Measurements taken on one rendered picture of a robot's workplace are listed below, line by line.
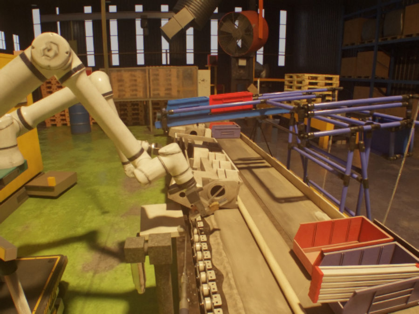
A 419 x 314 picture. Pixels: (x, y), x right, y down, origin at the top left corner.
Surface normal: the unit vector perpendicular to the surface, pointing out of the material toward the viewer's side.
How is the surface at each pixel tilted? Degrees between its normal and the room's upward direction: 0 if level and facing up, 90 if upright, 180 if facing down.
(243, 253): 0
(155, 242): 0
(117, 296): 0
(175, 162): 85
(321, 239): 88
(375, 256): 88
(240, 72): 90
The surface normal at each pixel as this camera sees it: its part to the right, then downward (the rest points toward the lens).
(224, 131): 0.14, 0.32
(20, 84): 0.58, 0.52
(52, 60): 0.44, 0.27
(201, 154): 0.22, -0.47
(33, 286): 0.00, -0.96
